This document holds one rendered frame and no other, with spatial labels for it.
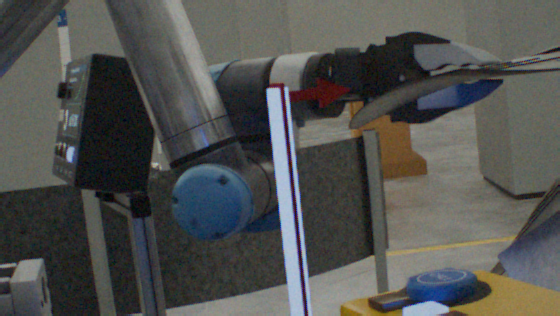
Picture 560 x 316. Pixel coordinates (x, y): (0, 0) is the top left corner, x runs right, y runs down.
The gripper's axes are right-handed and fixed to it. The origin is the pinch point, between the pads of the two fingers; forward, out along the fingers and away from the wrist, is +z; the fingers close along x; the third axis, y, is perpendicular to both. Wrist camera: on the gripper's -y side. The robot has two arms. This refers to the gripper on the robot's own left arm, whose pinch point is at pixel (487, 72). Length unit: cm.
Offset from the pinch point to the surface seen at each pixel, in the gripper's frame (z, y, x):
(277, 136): -9.6, -24.0, 5.5
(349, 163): -108, 176, 13
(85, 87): -59, 6, -3
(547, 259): 6.3, -2.9, 18.0
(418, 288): 9.1, -40.4, 14.2
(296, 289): -9.2, -23.0, 17.7
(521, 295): 14.4, -38.6, 14.9
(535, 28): -155, 589, -75
